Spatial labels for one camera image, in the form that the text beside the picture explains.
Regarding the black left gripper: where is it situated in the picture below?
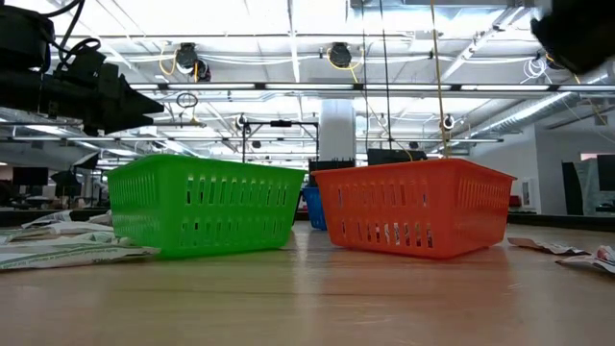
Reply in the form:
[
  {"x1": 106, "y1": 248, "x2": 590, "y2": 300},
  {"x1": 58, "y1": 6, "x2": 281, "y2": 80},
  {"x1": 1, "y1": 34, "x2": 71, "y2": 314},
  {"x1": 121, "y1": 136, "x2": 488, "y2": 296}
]
[{"x1": 40, "y1": 64, "x2": 166, "y2": 137}]

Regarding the long white gauze packet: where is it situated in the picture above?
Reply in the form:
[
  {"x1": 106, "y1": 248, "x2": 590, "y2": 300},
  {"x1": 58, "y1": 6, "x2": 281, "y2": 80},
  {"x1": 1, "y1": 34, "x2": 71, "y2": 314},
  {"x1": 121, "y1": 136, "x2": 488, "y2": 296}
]
[
  {"x1": 86, "y1": 210, "x2": 114, "y2": 227},
  {"x1": 21, "y1": 210, "x2": 73, "y2": 230},
  {"x1": 4, "y1": 221, "x2": 115, "y2": 237},
  {"x1": 0, "y1": 231, "x2": 131, "y2": 249},
  {"x1": 0, "y1": 241, "x2": 160, "y2": 271}
]

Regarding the white red-print packet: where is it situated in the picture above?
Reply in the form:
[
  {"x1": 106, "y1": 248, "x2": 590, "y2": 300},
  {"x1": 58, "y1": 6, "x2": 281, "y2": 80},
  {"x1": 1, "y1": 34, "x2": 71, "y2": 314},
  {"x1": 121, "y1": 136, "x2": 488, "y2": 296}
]
[
  {"x1": 555, "y1": 244, "x2": 615, "y2": 275},
  {"x1": 507, "y1": 236, "x2": 591, "y2": 257},
  {"x1": 372, "y1": 221, "x2": 433, "y2": 247}
]

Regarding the black studio softbox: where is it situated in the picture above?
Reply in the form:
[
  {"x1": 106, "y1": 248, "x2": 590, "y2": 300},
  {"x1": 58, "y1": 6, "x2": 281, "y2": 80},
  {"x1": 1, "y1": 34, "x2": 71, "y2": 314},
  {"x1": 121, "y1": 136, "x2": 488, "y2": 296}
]
[{"x1": 71, "y1": 152, "x2": 101, "y2": 170}]

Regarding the green plastic basket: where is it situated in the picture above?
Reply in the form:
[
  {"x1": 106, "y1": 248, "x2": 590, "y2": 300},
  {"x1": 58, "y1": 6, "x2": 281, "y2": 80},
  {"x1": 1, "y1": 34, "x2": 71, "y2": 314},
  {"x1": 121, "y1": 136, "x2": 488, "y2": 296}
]
[{"x1": 107, "y1": 153, "x2": 308, "y2": 260}]

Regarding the long ceiling light bar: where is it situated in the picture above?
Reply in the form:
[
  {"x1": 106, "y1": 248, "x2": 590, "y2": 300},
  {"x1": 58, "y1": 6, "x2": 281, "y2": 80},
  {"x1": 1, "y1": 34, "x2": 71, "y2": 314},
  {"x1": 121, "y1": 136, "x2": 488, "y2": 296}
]
[{"x1": 129, "y1": 82, "x2": 615, "y2": 93}]

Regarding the black computer monitor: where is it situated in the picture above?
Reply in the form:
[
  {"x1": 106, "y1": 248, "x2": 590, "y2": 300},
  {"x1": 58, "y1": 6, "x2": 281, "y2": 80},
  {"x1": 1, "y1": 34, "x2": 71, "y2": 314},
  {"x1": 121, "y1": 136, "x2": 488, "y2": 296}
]
[{"x1": 12, "y1": 166, "x2": 49, "y2": 187}]

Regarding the white building column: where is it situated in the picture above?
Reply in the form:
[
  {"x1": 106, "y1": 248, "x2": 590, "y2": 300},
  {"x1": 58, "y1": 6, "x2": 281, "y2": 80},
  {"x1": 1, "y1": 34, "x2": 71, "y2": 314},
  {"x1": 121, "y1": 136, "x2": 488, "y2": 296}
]
[{"x1": 319, "y1": 98, "x2": 357, "y2": 162}]

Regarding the black flat panel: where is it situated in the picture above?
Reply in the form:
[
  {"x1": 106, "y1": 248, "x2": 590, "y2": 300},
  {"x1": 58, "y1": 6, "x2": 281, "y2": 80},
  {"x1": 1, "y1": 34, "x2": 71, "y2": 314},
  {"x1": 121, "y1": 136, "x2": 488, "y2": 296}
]
[
  {"x1": 367, "y1": 148, "x2": 428, "y2": 167},
  {"x1": 307, "y1": 160, "x2": 357, "y2": 188}
]

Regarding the blue plastic basket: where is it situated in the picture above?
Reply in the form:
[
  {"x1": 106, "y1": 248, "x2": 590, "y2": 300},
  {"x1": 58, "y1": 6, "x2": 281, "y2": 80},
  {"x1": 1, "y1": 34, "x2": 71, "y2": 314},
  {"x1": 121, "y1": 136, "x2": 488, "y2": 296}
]
[{"x1": 302, "y1": 185, "x2": 329, "y2": 231}]

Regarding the orange plastic basket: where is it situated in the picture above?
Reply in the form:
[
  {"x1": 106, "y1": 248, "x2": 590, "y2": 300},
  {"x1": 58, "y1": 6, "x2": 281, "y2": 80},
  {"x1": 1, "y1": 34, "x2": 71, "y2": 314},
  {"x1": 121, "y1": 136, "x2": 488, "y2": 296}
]
[{"x1": 310, "y1": 158, "x2": 518, "y2": 260}]

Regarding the black standing panel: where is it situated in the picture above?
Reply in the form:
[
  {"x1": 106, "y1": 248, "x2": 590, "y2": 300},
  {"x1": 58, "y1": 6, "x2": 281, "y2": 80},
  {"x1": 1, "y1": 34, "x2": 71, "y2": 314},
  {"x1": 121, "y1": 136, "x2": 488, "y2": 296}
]
[{"x1": 560, "y1": 161, "x2": 583, "y2": 216}]

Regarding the grey hanging cloth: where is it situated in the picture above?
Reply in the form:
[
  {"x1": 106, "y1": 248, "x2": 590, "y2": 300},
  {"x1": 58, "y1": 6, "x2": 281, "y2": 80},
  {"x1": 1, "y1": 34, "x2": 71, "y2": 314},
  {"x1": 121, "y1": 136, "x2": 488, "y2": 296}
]
[{"x1": 574, "y1": 158, "x2": 602, "y2": 215}]

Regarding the black robot station frame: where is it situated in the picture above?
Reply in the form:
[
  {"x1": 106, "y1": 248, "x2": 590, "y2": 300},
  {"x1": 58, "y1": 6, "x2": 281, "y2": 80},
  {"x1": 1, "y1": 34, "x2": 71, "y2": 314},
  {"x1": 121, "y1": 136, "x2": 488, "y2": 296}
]
[{"x1": 241, "y1": 119, "x2": 321, "y2": 164}]

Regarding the yellow hanging power cord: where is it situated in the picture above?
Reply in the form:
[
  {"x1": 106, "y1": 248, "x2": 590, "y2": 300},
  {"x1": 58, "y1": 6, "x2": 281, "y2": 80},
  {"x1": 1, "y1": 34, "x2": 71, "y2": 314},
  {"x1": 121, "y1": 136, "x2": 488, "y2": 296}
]
[{"x1": 430, "y1": 0, "x2": 452, "y2": 160}]

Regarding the silver ventilation duct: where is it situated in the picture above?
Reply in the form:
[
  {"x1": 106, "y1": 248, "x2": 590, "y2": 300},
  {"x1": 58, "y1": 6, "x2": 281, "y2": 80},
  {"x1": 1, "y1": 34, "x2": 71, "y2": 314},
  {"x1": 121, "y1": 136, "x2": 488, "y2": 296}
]
[{"x1": 468, "y1": 90, "x2": 573, "y2": 140}]

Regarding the black wall monitor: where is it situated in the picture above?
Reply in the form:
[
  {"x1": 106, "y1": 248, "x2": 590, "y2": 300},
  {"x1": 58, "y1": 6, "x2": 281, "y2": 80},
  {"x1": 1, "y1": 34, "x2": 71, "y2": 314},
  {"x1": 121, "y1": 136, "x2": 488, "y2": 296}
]
[{"x1": 597, "y1": 154, "x2": 615, "y2": 192}]

